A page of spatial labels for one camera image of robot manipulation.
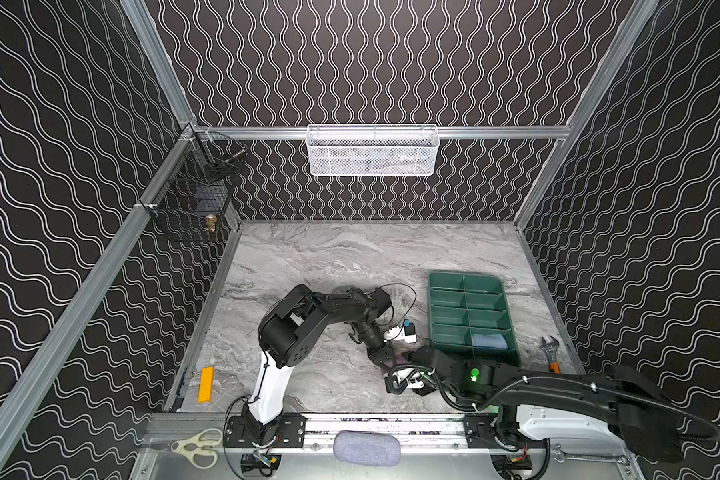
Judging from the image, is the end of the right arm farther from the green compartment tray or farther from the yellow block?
the yellow block

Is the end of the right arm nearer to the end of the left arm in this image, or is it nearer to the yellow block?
the end of the left arm

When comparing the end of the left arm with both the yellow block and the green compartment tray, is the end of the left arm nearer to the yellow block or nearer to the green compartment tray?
the green compartment tray

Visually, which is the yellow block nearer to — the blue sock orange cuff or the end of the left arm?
the end of the left arm

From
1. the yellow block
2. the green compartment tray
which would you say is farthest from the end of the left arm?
the yellow block

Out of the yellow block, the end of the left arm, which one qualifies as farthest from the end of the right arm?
the yellow block

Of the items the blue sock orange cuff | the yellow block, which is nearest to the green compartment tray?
the blue sock orange cuff

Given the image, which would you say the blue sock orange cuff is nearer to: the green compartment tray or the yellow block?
the green compartment tray

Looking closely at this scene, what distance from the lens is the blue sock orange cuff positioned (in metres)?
0.85

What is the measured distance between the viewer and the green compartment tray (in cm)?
85

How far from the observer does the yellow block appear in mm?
815

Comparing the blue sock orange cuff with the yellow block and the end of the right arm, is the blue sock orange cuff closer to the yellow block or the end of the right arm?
the end of the right arm
